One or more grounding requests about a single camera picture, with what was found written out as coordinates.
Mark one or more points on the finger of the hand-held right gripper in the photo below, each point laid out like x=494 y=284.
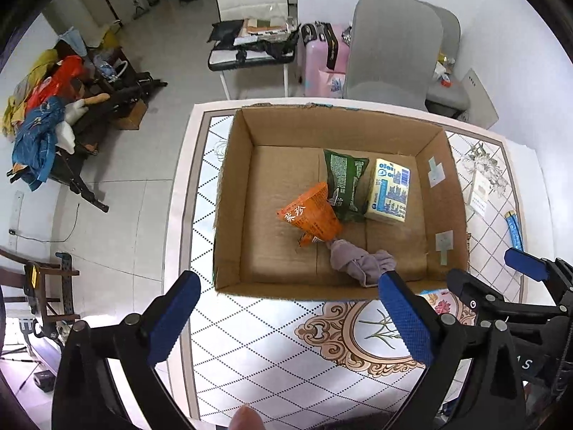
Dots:
x=526 y=263
x=468 y=287

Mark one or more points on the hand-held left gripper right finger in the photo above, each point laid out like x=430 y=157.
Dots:
x=405 y=318

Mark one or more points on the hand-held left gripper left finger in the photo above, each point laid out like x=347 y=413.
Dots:
x=175 y=313

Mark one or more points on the purple grey cloth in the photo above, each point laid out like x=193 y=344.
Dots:
x=353 y=262

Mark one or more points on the person's left hand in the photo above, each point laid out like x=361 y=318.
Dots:
x=244 y=419

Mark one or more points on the blue yellow tube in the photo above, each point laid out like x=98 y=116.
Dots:
x=515 y=230

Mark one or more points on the white card packet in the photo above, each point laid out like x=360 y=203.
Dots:
x=478 y=195

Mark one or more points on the yellow blue tissue pack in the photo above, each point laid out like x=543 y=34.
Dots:
x=389 y=192

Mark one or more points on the orange snack packet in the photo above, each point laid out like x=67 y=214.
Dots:
x=313 y=219

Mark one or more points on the dark wooden chair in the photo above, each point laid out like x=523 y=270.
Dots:
x=36 y=277

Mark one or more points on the green snack packet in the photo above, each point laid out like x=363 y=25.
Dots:
x=344 y=179

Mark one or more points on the white flat panel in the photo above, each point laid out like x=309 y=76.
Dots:
x=481 y=98

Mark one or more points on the grey fabric chair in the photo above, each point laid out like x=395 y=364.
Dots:
x=389 y=53
x=450 y=94

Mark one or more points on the small brown cardboard box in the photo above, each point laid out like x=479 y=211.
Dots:
x=133 y=116

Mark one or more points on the small clutter on chair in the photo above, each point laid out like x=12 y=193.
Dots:
x=444 y=74

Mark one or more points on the blue printed garment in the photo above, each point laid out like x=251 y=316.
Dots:
x=38 y=141

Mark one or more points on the black folding rack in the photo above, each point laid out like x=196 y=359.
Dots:
x=116 y=96

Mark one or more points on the red orange garment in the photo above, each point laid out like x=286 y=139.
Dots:
x=56 y=83

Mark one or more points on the pink suitcase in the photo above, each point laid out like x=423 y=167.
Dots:
x=315 y=69

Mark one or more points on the yellow garment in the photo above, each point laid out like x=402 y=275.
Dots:
x=31 y=76

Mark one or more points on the black flat bag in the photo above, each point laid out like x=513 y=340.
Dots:
x=228 y=33

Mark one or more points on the stack of papers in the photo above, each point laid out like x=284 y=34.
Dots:
x=264 y=27

